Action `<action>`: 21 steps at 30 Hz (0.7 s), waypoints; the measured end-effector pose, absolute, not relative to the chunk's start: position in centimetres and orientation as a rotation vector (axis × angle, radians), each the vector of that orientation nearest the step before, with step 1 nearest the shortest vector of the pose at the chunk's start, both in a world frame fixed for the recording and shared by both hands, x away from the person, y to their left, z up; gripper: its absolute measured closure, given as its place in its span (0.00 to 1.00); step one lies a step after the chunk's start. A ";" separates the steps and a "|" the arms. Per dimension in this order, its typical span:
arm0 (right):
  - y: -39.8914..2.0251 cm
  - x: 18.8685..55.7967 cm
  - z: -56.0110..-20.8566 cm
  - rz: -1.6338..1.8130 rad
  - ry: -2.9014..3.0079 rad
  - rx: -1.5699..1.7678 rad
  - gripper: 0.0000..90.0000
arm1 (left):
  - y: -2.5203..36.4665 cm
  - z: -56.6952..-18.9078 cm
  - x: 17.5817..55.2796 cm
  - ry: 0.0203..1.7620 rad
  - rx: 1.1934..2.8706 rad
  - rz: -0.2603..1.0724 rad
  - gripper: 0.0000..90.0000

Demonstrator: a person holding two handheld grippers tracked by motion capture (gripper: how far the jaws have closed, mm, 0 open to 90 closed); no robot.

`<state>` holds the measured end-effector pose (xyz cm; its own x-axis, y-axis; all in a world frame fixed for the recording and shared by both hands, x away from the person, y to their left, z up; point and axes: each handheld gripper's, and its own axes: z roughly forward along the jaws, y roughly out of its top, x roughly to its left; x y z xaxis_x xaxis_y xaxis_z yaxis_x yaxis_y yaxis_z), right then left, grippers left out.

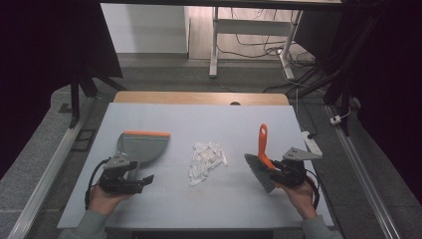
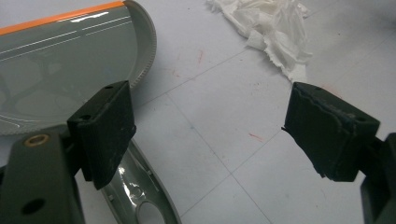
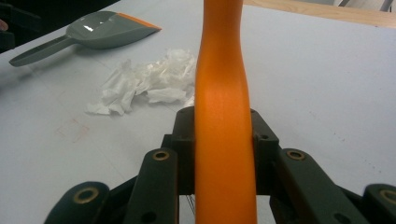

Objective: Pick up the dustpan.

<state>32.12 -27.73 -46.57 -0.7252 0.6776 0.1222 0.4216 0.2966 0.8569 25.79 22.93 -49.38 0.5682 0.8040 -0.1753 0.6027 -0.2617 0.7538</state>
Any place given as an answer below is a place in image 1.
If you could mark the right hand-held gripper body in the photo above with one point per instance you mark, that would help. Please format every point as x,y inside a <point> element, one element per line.
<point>292,171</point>

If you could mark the black curtain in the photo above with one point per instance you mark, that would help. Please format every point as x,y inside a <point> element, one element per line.
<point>388,83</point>
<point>40,49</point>

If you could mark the pile of white paper scraps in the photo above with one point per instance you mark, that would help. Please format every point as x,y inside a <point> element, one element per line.
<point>205,161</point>

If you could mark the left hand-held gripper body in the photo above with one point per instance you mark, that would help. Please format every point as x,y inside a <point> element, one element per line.
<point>114,181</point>

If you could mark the black metal stand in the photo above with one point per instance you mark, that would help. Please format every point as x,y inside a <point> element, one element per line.
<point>343,96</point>
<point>75,99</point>

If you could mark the person's right hand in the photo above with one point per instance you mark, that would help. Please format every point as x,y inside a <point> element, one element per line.
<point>300,197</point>

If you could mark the white power strip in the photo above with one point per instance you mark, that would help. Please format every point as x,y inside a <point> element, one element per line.
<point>312,143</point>

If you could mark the aluminium rail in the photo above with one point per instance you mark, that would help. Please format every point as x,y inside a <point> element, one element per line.
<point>43,179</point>
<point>365,179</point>

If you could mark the person's left hand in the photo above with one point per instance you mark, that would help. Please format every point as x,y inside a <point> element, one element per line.
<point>106,200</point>

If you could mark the grey dustpan with orange edge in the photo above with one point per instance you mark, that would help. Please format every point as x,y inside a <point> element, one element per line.
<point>144,146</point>

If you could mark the white desk frame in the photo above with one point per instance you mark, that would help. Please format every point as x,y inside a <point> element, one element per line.
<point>252,27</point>

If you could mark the wooden desk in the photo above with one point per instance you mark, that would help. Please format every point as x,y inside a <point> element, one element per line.
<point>185,98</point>

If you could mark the small white adapter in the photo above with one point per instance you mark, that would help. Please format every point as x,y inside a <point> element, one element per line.
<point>335,119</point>

